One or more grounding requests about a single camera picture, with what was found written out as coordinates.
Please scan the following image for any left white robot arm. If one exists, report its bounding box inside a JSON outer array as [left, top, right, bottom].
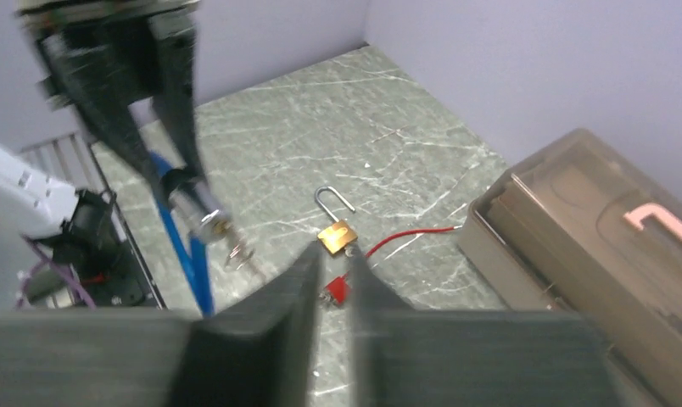
[[0, 1, 205, 247]]

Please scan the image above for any brass padlock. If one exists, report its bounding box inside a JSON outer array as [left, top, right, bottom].
[[314, 186, 358, 256]]

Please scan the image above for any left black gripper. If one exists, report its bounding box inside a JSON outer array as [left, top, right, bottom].
[[15, 1, 206, 188]]

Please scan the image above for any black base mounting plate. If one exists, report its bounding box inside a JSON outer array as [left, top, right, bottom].
[[16, 189, 165, 309]]

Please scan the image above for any aluminium rail frame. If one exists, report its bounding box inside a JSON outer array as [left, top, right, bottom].
[[20, 133, 106, 192]]

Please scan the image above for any bunch of silver keys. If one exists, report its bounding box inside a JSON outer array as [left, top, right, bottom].
[[225, 226, 266, 281]]

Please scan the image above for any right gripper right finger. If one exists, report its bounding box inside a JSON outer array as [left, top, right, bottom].
[[348, 250, 623, 407]]

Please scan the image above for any blue cable lock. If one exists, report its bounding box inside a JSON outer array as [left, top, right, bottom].
[[150, 152, 230, 317]]

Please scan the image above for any brown plastic toolbox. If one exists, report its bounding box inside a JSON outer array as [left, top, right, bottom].
[[459, 128, 682, 406]]

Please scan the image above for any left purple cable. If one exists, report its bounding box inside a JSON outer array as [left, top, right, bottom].
[[14, 236, 98, 310]]

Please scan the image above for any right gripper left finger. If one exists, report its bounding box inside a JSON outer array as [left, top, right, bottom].
[[0, 243, 323, 406]]

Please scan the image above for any red cable lock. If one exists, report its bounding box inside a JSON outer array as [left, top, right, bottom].
[[318, 226, 465, 309]]

